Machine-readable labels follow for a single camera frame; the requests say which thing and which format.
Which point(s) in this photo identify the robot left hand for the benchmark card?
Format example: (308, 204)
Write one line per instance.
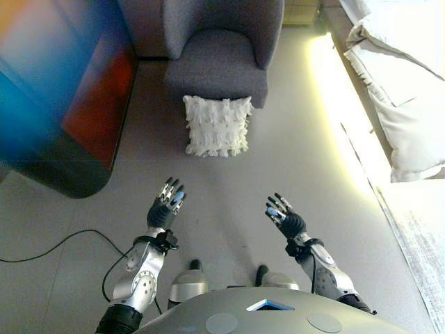
(160, 215)

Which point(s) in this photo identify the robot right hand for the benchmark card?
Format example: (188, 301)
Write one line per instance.
(292, 222)

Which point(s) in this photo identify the white fringed cushion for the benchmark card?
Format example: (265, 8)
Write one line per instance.
(217, 127)

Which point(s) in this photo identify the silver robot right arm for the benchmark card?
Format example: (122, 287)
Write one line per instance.
(327, 275)

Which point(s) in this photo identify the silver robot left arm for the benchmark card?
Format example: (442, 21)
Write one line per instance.
(142, 278)

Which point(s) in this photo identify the grey robot torso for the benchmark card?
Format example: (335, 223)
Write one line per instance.
(264, 316)

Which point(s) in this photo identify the grey white rug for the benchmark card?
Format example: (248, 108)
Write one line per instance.
(420, 243)

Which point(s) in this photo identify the grey fabric armchair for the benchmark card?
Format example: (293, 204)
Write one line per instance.
(215, 66)

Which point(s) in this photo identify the bed with white bedding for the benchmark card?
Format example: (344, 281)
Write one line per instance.
(403, 87)

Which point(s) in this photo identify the wooden nightstand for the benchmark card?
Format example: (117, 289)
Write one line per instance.
(299, 14)

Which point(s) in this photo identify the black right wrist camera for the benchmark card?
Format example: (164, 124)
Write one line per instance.
(292, 247)

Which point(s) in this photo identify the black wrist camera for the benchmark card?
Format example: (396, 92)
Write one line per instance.
(169, 240)
(292, 247)

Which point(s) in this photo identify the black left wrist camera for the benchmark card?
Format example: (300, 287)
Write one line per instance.
(169, 240)

